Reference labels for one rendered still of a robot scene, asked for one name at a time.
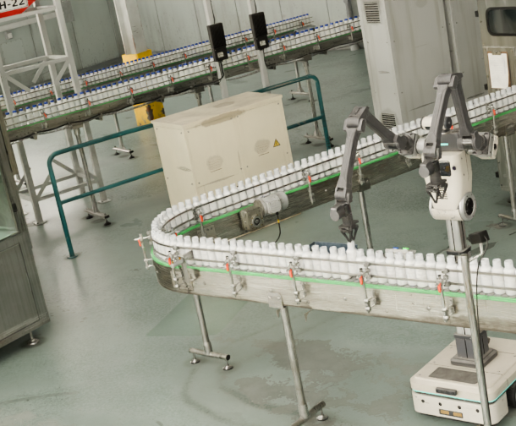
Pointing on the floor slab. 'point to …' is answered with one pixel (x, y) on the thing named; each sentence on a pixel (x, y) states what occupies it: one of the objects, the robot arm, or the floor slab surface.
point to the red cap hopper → (8, 9)
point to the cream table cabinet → (222, 144)
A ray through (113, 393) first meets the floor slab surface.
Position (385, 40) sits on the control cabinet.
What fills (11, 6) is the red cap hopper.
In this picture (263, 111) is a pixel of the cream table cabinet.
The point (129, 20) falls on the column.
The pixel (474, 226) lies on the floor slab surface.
